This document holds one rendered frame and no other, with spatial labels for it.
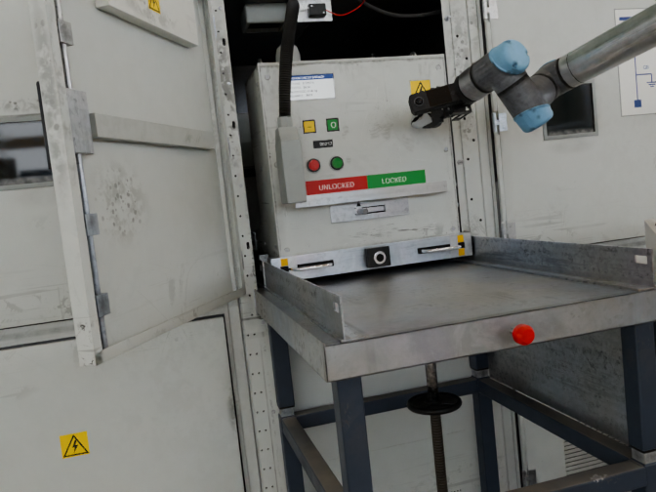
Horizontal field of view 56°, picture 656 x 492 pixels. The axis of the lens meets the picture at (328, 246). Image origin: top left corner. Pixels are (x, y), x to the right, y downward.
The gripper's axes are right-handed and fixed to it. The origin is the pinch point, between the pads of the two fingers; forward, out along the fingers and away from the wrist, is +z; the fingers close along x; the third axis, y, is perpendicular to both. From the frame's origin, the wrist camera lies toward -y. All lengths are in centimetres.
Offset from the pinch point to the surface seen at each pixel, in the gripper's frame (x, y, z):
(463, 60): 16.0, 20.4, -3.1
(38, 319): -28, -90, 37
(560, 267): -45, 4, -28
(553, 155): -13.3, 43.4, -3.8
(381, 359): -53, -50, -38
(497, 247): -36.0, 10.7, -5.9
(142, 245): -23, -73, -2
